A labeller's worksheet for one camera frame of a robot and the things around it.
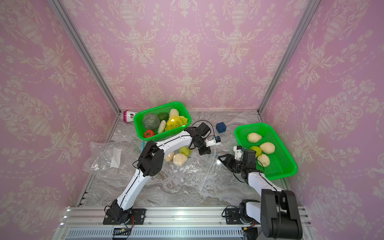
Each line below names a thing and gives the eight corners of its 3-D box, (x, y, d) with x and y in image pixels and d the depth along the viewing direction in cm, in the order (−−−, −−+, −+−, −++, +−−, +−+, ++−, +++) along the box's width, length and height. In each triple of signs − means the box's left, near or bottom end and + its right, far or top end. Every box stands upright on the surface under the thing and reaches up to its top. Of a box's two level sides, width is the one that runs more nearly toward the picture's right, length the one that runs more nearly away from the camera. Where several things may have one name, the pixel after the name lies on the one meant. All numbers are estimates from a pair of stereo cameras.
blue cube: (219, 133, 109) (220, 129, 105) (215, 128, 113) (216, 123, 109) (226, 131, 111) (227, 126, 107) (221, 125, 114) (222, 121, 110)
